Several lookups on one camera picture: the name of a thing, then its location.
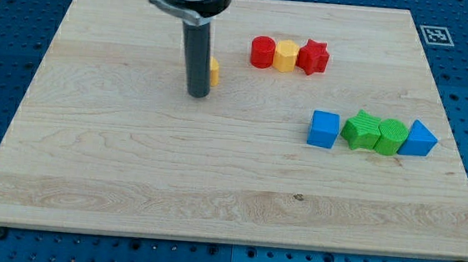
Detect red star block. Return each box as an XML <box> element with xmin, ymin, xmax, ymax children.
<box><xmin>295</xmin><ymin>39</ymin><xmax>330</xmax><ymax>75</ymax></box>

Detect light wooden board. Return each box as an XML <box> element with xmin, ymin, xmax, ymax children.
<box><xmin>0</xmin><ymin>0</ymin><xmax>468</xmax><ymax>260</ymax></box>

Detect yellow heart block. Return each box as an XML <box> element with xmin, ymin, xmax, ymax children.
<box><xmin>209</xmin><ymin>57</ymin><xmax>220</xmax><ymax>87</ymax></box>

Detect green cylinder block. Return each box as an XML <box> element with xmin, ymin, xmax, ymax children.
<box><xmin>374</xmin><ymin>118</ymin><xmax>409</xmax><ymax>156</ymax></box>

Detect red cylinder block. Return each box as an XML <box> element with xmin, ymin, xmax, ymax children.
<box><xmin>249</xmin><ymin>35</ymin><xmax>276</xmax><ymax>69</ymax></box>

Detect blue cube block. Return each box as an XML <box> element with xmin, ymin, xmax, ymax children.
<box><xmin>307</xmin><ymin>110</ymin><xmax>340</xmax><ymax>149</ymax></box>

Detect yellow hexagon block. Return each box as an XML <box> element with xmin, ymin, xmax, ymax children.
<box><xmin>273</xmin><ymin>40</ymin><xmax>300</xmax><ymax>73</ymax></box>

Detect white fiducial marker tag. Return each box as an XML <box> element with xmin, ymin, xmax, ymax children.
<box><xmin>420</xmin><ymin>25</ymin><xmax>454</xmax><ymax>48</ymax></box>

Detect green star block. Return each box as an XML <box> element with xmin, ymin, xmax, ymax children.
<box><xmin>340</xmin><ymin>109</ymin><xmax>381</xmax><ymax>150</ymax></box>

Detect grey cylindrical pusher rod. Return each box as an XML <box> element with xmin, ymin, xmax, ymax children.
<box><xmin>183</xmin><ymin>23</ymin><xmax>211</xmax><ymax>98</ymax></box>

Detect blue triangle block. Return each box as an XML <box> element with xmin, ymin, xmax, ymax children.
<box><xmin>397</xmin><ymin>119</ymin><xmax>438</xmax><ymax>157</ymax></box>

